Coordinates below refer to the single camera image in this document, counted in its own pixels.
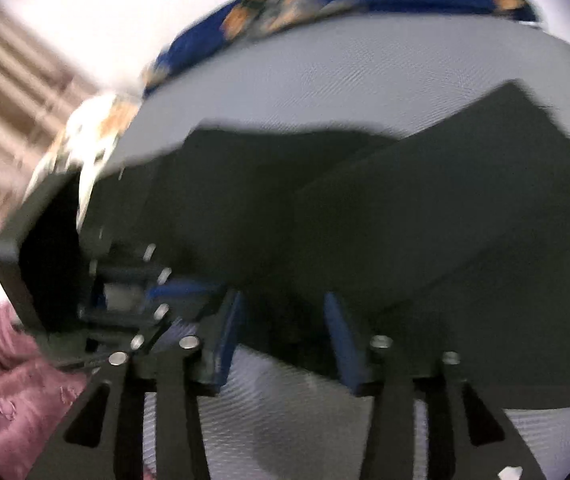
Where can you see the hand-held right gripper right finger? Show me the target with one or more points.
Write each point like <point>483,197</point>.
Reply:
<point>344,345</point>

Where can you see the black pants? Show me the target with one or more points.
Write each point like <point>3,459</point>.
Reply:
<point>365,210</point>

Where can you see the beige curtain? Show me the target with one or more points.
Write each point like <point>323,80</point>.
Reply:
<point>10,90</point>

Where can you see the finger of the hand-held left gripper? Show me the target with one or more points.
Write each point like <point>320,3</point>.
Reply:
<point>130,330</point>
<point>185,291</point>

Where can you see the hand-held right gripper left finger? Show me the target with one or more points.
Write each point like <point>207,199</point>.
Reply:
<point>229,340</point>

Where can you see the grey textured bed sheet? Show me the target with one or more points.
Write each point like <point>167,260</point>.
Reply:
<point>345,75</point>

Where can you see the pink fuzzy cloth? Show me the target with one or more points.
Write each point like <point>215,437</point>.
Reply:
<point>10,390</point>

